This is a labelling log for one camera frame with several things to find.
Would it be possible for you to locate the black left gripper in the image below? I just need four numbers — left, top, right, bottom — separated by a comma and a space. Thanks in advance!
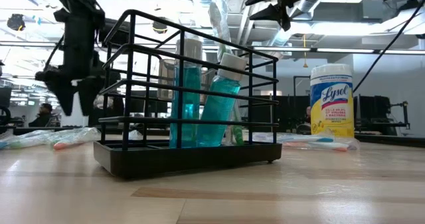
35, 10, 106, 117

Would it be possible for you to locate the blue mouthwash bottle white cap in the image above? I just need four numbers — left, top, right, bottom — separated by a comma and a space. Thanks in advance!
195, 53, 248, 148
168, 37, 204, 149

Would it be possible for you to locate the black wire caddy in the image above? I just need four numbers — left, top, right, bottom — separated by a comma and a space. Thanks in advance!
93, 9, 283, 180

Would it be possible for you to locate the white column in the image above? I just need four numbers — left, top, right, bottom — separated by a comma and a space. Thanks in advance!
61, 64, 91, 128

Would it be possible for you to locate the person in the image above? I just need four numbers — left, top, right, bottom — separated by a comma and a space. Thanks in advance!
303, 106, 313, 134
28, 102, 54, 128

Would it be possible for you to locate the black metal stand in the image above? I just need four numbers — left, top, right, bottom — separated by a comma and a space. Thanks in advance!
292, 74, 311, 132

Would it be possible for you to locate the black ceiling device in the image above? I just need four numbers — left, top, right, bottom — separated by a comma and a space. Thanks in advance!
6, 13, 27, 32
151, 19, 169, 35

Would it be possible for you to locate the black room divider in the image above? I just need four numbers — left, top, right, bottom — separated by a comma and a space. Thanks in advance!
247, 94, 311, 134

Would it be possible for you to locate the yellow Lysol wipes canister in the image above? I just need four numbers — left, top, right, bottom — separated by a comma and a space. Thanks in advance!
309, 63, 355, 138

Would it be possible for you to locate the silver ventilation duct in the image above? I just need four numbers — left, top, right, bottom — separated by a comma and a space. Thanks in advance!
268, 0, 336, 47

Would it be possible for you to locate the yellow hanging cord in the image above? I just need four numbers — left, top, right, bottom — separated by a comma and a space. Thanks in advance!
301, 33, 309, 68

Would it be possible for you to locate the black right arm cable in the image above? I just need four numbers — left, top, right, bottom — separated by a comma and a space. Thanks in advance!
353, 0, 425, 94

